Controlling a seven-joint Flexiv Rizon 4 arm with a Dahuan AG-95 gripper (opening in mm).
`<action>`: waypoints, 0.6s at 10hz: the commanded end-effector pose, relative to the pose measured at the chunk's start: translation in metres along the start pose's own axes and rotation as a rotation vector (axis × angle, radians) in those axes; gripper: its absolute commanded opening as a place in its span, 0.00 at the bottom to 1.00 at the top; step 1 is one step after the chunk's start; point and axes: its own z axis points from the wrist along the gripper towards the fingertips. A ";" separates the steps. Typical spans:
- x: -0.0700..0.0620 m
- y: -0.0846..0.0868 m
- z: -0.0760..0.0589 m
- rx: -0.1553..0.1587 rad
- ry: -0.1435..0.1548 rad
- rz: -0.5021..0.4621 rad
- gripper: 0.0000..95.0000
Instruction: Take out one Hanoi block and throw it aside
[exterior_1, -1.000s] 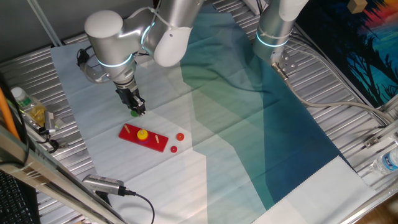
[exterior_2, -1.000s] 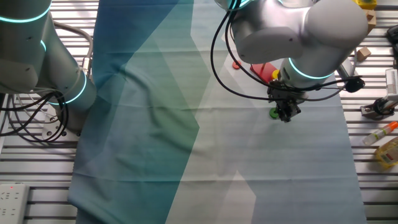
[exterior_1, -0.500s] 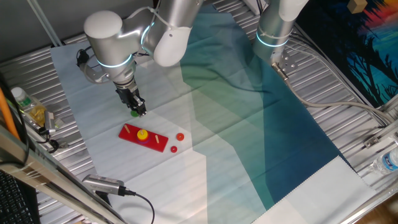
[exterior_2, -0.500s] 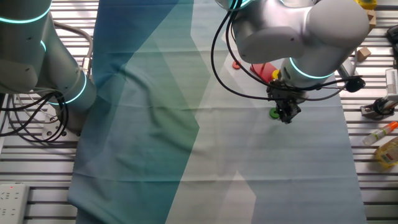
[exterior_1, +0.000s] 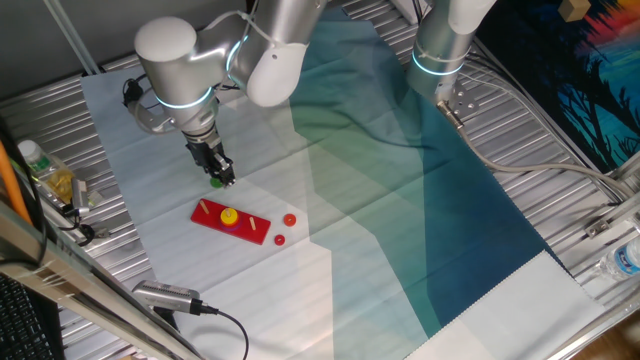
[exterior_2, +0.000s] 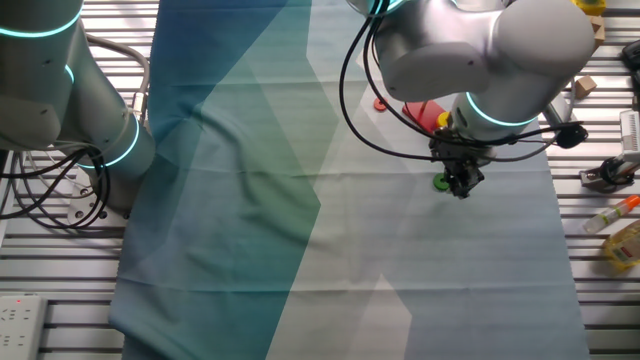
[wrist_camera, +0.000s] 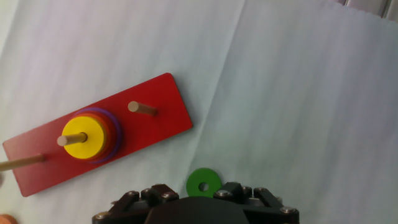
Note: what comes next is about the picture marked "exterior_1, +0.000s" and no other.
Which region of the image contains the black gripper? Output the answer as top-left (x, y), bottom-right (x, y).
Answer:
top-left (184, 134), bottom-right (237, 189)

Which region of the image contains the red Hanoi board with pegs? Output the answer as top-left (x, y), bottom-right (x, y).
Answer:
top-left (189, 197), bottom-right (273, 246)

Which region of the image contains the plain wooden block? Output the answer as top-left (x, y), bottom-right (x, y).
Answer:
top-left (558, 0), bottom-right (592, 23)

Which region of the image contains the blue green white tablecloth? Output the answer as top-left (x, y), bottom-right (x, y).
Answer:
top-left (79, 7), bottom-right (609, 360)

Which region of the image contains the yellow oil bottle white cap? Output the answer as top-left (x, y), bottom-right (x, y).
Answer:
top-left (17, 139), bottom-right (76, 205)

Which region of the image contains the thin grey metal bar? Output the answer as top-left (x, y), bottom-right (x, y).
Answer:
top-left (42, 0), bottom-right (101, 76)

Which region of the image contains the orange pole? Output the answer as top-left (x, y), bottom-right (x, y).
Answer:
top-left (0, 139), bottom-right (32, 226)

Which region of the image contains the black keyboard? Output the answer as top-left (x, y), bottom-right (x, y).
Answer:
top-left (0, 273), bottom-right (66, 360)

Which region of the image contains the colourful sunset poster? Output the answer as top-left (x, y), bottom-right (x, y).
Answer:
top-left (474, 0), bottom-right (640, 174)

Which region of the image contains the clear water bottle blue label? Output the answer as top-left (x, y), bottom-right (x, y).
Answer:
top-left (594, 234), bottom-right (640, 282)

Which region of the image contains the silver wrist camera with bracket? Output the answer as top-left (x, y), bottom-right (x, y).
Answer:
top-left (127, 99), bottom-right (177, 136)

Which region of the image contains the silver ribbed camera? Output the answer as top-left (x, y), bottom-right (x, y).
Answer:
top-left (131, 279), bottom-right (204, 316)

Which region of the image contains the black silver-camera cable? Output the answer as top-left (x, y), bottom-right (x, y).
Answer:
top-left (189, 298), bottom-right (251, 360)

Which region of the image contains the grey camera on mount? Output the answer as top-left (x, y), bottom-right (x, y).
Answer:
top-left (71, 175), bottom-right (91, 217)

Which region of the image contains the black looped camera cable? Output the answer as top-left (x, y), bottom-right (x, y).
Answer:
top-left (59, 204), bottom-right (97, 247)

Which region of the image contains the aluminium frame beam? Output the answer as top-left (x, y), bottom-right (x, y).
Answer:
top-left (0, 197), bottom-right (204, 360)

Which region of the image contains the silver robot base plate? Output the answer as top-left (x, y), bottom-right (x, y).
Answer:
top-left (433, 79), bottom-right (480, 120)

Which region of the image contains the thick grey robot cable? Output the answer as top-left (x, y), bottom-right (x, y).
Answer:
top-left (436, 99), bottom-right (635, 201)

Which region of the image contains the aluminium corner rail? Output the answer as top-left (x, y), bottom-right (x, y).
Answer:
top-left (583, 149), bottom-right (640, 240)

